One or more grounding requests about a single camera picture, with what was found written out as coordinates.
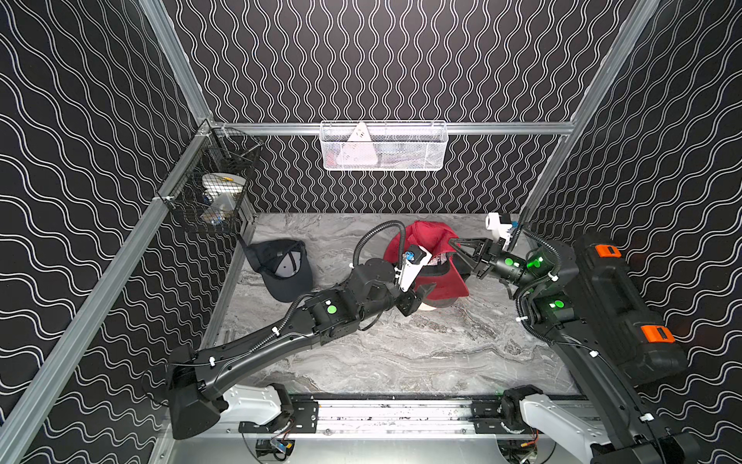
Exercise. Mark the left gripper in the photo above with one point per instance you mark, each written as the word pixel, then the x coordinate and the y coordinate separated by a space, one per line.
pixel 406 299

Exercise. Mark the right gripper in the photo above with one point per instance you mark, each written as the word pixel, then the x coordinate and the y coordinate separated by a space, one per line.
pixel 480 266

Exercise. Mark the red baseball cap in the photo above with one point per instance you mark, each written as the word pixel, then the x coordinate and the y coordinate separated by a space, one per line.
pixel 442 268

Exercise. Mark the navy baseball cap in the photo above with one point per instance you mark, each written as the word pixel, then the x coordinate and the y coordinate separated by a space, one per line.
pixel 283 265

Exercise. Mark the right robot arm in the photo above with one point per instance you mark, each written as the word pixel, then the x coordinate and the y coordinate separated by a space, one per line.
pixel 626 430

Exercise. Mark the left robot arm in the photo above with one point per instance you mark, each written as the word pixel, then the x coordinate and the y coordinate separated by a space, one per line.
pixel 198 380

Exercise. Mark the pink triangular card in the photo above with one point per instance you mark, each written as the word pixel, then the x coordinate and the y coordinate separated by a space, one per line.
pixel 358 151

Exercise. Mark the black orange tool case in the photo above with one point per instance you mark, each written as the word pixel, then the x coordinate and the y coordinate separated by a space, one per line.
pixel 634 337

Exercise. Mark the white wire basket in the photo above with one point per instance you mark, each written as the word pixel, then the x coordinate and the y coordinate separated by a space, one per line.
pixel 401 145

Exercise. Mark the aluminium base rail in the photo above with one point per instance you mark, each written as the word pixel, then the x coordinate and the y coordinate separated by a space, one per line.
pixel 366 417

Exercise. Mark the black wire basket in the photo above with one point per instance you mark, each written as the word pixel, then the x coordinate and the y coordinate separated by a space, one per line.
pixel 222 149

